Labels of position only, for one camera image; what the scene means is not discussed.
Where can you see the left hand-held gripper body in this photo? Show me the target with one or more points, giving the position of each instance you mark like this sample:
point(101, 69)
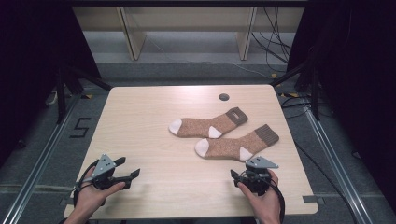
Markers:
point(103, 166)

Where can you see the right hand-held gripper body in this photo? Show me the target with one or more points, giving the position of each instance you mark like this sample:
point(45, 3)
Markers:
point(257, 182)

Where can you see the brown sock with white toe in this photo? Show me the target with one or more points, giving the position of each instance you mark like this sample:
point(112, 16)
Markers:
point(230, 147)

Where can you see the brown sock with cuff loop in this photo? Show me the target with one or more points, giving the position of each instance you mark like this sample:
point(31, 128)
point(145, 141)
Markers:
point(202, 127)

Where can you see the person's right hand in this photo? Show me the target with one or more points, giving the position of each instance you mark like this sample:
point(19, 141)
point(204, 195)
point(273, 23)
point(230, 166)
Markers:
point(267, 203)

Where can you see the person's left hand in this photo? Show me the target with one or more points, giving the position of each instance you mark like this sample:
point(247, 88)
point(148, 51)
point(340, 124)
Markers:
point(88, 197)

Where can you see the round grey table grommet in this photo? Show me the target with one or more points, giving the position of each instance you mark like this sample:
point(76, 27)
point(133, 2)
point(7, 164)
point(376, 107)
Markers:
point(223, 97)

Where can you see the black metal stand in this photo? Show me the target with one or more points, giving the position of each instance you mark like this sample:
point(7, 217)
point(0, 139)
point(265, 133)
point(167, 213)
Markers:
point(61, 93)
point(315, 93)

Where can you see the black curtain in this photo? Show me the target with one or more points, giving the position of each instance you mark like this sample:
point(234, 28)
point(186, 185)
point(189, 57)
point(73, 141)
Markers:
point(367, 77)
point(28, 62)

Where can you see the light wooden shelf unit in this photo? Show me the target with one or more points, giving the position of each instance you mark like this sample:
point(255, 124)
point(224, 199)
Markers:
point(186, 18)

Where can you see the aluminium floor rail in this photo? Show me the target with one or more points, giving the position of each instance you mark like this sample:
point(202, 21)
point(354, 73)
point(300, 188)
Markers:
point(339, 168)
point(34, 174)

